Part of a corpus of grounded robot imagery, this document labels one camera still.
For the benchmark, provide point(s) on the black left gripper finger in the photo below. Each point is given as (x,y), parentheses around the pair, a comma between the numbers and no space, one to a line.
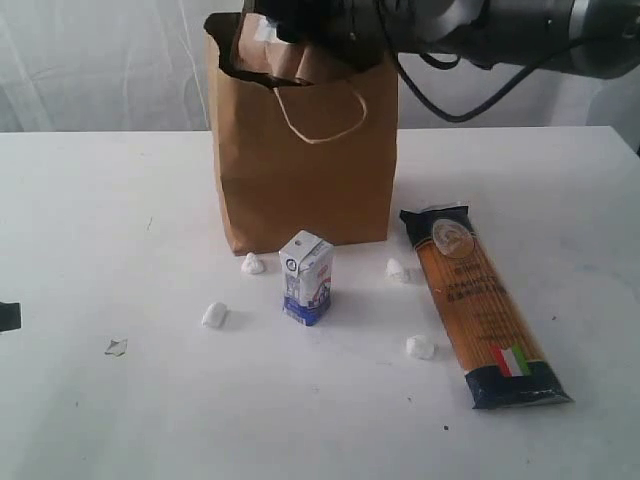
(10,317)

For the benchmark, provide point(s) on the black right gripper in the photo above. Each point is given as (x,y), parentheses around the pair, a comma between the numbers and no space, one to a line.
(338,26)

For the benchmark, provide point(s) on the brown kraft pouch orange label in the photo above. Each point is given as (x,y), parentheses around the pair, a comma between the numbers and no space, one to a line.
(257,49)

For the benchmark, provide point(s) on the small blue white milk carton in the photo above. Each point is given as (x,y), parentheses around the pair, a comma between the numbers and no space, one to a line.
(306,263)

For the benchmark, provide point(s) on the spaghetti pack black ends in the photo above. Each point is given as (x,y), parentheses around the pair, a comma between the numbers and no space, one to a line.
(502,361)

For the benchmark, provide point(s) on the right robot arm black grey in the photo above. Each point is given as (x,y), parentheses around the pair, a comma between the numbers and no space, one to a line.
(597,39)

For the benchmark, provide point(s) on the brown paper bag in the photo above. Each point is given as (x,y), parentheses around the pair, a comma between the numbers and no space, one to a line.
(319,158)

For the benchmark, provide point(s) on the chipped spot paint flake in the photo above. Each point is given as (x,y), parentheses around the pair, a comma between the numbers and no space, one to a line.
(117,348)

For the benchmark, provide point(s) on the white foam peanut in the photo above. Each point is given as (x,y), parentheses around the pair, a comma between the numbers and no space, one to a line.
(395,271)
(420,347)
(252,265)
(214,316)

